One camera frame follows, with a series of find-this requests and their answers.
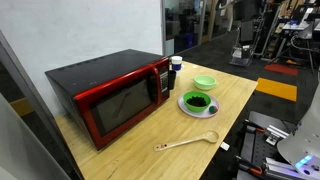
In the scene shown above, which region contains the dark green bowl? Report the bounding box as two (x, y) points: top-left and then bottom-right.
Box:
(182, 90), (212, 113)

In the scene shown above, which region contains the light green bowl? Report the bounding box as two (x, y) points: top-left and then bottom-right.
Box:
(193, 74), (218, 91)

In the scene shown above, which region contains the white round plate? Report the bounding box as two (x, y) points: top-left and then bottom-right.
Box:
(177, 92), (221, 119)

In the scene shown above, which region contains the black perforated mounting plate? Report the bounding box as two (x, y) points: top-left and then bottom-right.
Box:
(237, 110), (298, 180)

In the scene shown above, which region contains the white paper cup blue band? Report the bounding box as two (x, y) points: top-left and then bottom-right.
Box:
(170, 55), (184, 78)

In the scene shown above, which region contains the blue bin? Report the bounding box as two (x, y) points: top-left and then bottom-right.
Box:
(184, 32), (195, 49)

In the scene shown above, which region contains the red and black microwave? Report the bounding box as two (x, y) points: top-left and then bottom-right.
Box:
(44, 48), (171, 152)

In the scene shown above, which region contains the small white block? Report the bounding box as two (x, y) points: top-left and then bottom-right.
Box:
(220, 141), (231, 152)

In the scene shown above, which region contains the aluminium extrusion bar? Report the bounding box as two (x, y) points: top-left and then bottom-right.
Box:
(263, 156), (301, 180)
(265, 124), (289, 147)

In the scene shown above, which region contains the white workshop desk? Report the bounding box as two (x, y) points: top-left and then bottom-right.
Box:
(281, 6), (320, 73)

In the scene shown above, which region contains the metal wire cart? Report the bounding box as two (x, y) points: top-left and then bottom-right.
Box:
(229, 28), (260, 68)

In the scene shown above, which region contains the orange handled clamp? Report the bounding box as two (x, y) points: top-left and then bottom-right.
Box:
(244, 119), (268, 134)
(234, 155), (264, 176)

